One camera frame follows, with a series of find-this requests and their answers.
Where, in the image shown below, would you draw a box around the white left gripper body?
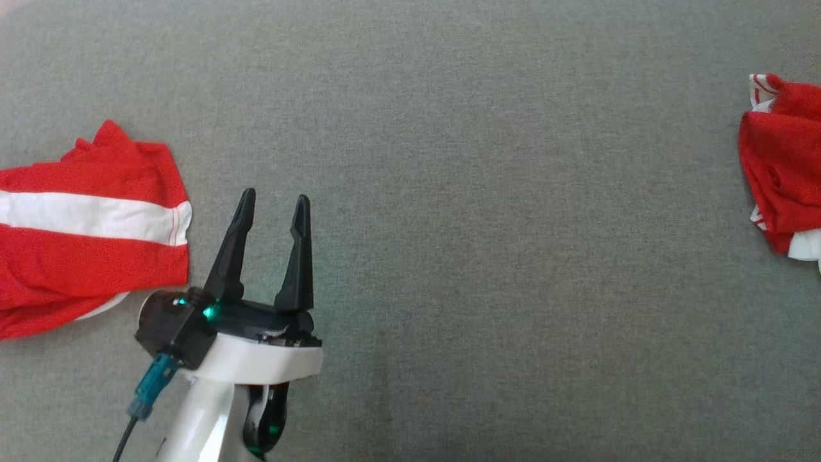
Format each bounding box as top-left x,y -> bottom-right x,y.
192,300 -> 324,456

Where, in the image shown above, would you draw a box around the left arm cable teal connector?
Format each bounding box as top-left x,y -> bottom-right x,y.
112,353 -> 180,462

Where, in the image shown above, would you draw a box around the red shorts with white stripe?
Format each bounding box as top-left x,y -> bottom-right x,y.
0,120 -> 193,341

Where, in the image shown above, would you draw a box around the red basketball jersey with number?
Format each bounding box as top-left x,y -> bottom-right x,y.
738,73 -> 821,273

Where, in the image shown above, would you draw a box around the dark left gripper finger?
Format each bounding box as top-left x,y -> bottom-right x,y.
275,194 -> 315,313
204,187 -> 257,302

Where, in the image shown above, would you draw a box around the large grey sofa seat cushion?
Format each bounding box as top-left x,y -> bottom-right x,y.
0,0 -> 821,462

